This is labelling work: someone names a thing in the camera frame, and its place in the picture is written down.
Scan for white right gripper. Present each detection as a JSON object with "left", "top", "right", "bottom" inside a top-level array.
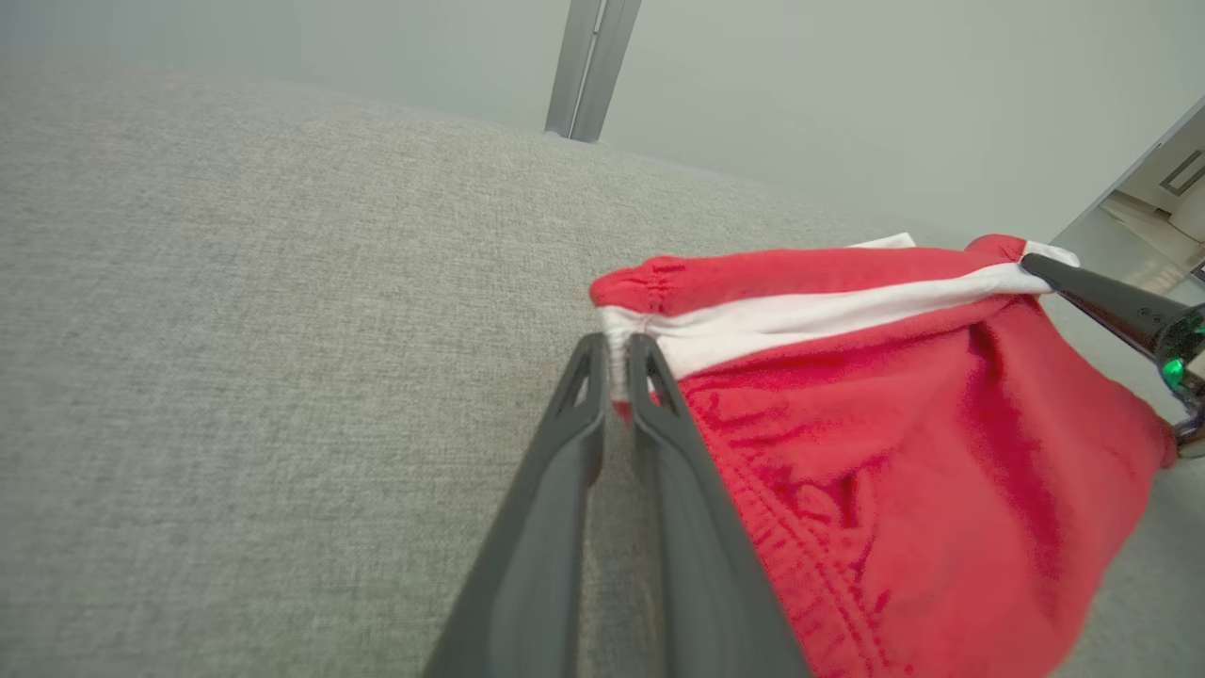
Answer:
[{"left": 1021, "top": 252, "right": 1205, "bottom": 460}]

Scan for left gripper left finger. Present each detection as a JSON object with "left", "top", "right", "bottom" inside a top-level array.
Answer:
[{"left": 421, "top": 331, "right": 611, "bottom": 678}]

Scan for red shorts with white band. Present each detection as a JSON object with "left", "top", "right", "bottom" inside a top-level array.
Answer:
[{"left": 588, "top": 233, "right": 1180, "bottom": 678}]

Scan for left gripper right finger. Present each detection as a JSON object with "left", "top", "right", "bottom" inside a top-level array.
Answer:
[{"left": 626, "top": 332, "right": 812, "bottom": 678}]

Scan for grey metal post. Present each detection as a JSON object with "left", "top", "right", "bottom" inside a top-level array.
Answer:
[
  {"left": 544, "top": 0, "right": 603, "bottom": 137},
  {"left": 570, "top": 0, "right": 644, "bottom": 144}
]

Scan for grey fabric sofa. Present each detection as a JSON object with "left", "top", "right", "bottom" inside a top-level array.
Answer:
[{"left": 0, "top": 52, "right": 1205, "bottom": 678}]

